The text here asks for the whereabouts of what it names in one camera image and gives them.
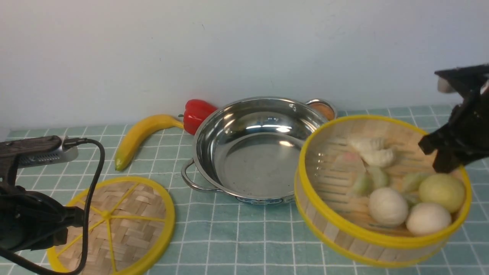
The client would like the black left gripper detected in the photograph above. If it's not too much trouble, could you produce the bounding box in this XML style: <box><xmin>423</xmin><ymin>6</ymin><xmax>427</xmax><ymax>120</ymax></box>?
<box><xmin>0</xmin><ymin>155</ymin><xmax>85</xmax><ymax>252</ymax></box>

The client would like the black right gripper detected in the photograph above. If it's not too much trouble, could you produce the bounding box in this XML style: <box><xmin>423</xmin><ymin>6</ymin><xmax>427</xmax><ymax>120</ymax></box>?
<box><xmin>418</xmin><ymin>64</ymin><xmax>489</xmax><ymax>173</ymax></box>

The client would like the yellow rimmed bamboo steamer basket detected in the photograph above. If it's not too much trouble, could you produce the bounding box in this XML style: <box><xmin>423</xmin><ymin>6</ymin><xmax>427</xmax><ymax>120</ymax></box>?
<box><xmin>295</xmin><ymin>115</ymin><xmax>472</xmax><ymax>268</ymax></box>

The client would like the yellow rimmed woven steamer lid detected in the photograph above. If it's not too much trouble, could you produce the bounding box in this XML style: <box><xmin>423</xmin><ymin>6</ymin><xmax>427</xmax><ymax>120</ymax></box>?
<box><xmin>47</xmin><ymin>176</ymin><xmax>176</xmax><ymax>275</ymax></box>

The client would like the stainless steel pot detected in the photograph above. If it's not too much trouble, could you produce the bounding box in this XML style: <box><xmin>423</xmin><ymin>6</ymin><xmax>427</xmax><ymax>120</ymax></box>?
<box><xmin>181</xmin><ymin>96</ymin><xmax>338</xmax><ymax>205</ymax></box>

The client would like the yellow steamed bun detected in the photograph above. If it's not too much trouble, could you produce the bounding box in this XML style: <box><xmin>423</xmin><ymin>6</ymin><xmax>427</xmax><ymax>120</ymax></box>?
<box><xmin>418</xmin><ymin>173</ymin><xmax>466</xmax><ymax>214</ymax></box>

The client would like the green dumpling right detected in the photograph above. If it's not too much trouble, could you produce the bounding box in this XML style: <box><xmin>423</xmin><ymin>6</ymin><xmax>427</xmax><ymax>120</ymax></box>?
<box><xmin>401</xmin><ymin>172</ymin><xmax>431</xmax><ymax>193</ymax></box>

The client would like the green dumpling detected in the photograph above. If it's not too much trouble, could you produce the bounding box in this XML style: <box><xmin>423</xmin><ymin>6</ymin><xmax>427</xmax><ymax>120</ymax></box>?
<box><xmin>401</xmin><ymin>172</ymin><xmax>431</xmax><ymax>193</ymax></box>
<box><xmin>350</xmin><ymin>173</ymin><xmax>373</xmax><ymax>197</ymax></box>
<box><xmin>367</xmin><ymin>167</ymin><xmax>390</xmax><ymax>190</ymax></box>
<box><xmin>402</xmin><ymin>193</ymin><xmax>421</xmax><ymax>208</ymax></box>

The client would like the green dumpling bottom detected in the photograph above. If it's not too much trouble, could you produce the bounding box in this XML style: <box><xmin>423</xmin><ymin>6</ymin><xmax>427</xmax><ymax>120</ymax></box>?
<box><xmin>402</xmin><ymin>193</ymin><xmax>421</xmax><ymax>208</ymax></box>

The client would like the white steamed bun right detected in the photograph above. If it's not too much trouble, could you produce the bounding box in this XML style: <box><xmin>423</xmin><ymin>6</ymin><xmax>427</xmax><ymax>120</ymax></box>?
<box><xmin>405</xmin><ymin>202</ymin><xmax>452</xmax><ymax>236</ymax></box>

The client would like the white steamed bun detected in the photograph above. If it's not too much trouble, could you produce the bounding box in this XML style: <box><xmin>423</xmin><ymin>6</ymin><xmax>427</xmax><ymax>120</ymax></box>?
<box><xmin>405</xmin><ymin>202</ymin><xmax>452</xmax><ymax>236</ymax></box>
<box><xmin>368</xmin><ymin>187</ymin><xmax>409</xmax><ymax>227</ymax></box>

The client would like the green dumpling centre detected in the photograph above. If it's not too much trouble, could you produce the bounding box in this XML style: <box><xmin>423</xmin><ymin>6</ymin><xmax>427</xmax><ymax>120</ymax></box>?
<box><xmin>367</xmin><ymin>167</ymin><xmax>390</xmax><ymax>190</ymax></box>

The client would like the white dumpling lower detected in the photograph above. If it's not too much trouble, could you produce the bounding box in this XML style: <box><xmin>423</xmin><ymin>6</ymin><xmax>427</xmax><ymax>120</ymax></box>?
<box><xmin>360</xmin><ymin>148</ymin><xmax>396</xmax><ymax>168</ymax></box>

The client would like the white dumpling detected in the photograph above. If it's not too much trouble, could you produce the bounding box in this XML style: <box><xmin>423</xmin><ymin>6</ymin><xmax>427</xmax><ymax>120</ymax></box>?
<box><xmin>347</xmin><ymin>136</ymin><xmax>385</xmax><ymax>152</ymax></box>
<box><xmin>360</xmin><ymin>148</ymin><xmax>396</xmax><ymax>168</ymax></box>

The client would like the green dumpling left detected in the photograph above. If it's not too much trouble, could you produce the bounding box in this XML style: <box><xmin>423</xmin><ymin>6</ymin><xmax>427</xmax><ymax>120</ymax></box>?
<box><xmin>350</xmin><ymin>173</ymin><xmax>373</xmax><ymax>197</ymax></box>

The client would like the pink dumpling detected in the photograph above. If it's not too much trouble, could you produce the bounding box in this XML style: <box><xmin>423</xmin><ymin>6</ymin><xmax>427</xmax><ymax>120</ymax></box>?
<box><xmin>332</xmin><ymin>152</ymin><xmax>366</xmax><ymax>172</ymax></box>

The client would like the brown egg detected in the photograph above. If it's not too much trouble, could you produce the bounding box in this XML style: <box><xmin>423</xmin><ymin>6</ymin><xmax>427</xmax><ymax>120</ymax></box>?
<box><xmin>311</xmin><ymin>102</ymin><xmax>337</xmax><ymax>121</ymax></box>

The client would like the yellow banana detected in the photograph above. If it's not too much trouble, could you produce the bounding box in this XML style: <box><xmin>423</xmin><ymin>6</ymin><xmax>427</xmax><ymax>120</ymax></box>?
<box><xmin>114</xmin><ymin>114</ymin><xmax>184</xmax><ymax>171</ymax></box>

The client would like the green checkered tablecloth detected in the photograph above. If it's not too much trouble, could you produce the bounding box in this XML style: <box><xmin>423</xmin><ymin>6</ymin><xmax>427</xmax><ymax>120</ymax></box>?
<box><xmin>1</xmin><ymin>124</ymin><xmax>489</xmax><ymax>275</ymax></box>

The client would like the red bell pepper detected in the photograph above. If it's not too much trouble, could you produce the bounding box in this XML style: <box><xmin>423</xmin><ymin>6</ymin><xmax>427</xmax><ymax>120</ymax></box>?
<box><xmin>178</xmin><ymin>99</ymin><xmax>218</xmax><ymax>135</ymax></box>

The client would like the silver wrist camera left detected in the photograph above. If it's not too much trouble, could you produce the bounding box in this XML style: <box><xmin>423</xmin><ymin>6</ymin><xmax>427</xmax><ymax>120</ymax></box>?
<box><xmin>0</xmin><ymin>135</ymin><xmax>84</xmax><ymax>168</ymax></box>

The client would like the black camera cable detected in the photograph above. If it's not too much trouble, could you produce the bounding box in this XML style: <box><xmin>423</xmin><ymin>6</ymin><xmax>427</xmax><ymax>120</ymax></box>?
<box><xmin>0</xmin><ymin>138</ymin><xmax>106</xmax><ymax>275</ymax></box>

